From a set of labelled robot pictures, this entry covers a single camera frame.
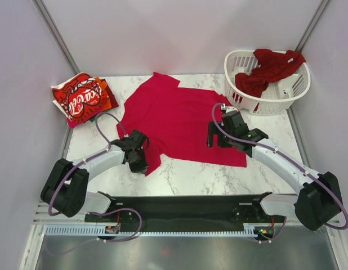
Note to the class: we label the white plastic laundry basket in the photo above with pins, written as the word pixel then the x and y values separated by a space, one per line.
pixel 278 96

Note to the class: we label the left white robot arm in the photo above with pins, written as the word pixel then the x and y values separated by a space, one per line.
pixel 65 190

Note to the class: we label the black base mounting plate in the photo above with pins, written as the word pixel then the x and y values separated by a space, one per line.
pixel 209 213

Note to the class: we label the bright red t-shirt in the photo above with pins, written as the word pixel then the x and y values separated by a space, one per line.
pixel 175 119

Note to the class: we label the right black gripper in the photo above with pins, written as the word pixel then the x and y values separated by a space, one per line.
pixel 212 130

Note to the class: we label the dark red folded t-shirt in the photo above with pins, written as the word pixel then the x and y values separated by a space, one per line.
pixel 113 101

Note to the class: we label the red coca-cola print t-shirt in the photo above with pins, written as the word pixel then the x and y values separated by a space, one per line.
pixel 80 97

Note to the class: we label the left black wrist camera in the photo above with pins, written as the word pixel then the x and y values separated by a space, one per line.
pixel 139 140

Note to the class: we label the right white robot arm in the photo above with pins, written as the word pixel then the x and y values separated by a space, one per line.
pixel 317 199

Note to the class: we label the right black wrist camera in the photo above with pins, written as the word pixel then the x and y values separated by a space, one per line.
pixel 234 123

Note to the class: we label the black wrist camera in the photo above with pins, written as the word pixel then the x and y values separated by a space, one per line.
pixel 139 140
pixel 234 123

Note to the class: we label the aluminium extrusion rail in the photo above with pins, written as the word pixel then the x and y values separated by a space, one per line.
pixel 42 217

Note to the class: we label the orange folded t-shirt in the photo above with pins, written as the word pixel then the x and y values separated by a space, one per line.
pixel 106 105

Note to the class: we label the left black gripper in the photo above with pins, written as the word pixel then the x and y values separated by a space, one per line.
pixel 142 167

